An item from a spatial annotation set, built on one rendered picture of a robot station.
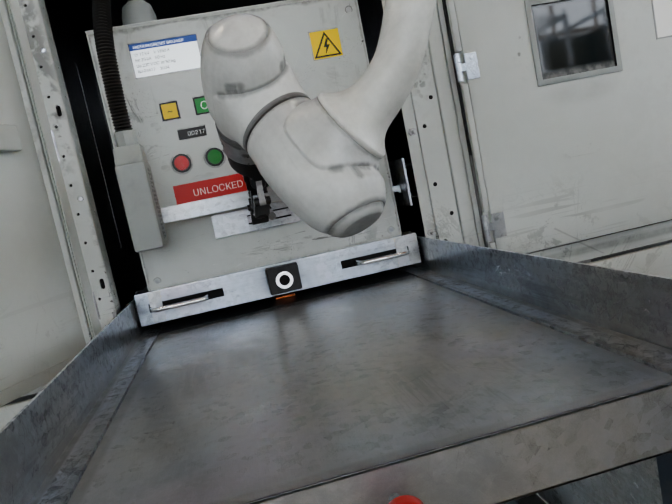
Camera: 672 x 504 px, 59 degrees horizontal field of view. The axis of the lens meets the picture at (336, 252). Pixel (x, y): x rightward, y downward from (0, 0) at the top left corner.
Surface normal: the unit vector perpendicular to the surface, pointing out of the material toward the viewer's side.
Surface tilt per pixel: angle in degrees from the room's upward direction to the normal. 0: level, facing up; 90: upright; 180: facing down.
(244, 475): 0
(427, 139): 90
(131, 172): 90
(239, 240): 90
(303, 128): 69
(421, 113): 90
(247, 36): 64
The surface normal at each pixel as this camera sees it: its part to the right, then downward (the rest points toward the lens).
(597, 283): -0.96, 0.22
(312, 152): -0.29, -0.10
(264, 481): -0.20, -0.97
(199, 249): 0.18, 0.07
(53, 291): 0.94, -0.15
